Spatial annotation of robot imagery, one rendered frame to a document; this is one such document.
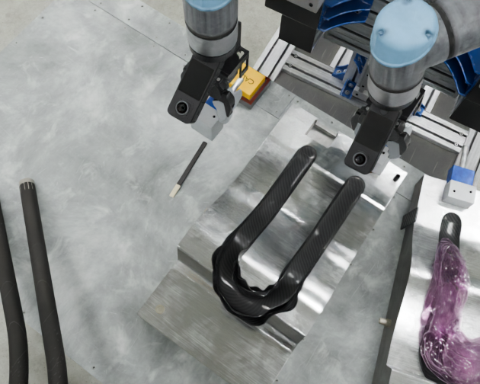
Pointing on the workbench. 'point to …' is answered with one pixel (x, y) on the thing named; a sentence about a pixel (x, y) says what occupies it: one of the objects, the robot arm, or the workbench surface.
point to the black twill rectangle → (409, 218)
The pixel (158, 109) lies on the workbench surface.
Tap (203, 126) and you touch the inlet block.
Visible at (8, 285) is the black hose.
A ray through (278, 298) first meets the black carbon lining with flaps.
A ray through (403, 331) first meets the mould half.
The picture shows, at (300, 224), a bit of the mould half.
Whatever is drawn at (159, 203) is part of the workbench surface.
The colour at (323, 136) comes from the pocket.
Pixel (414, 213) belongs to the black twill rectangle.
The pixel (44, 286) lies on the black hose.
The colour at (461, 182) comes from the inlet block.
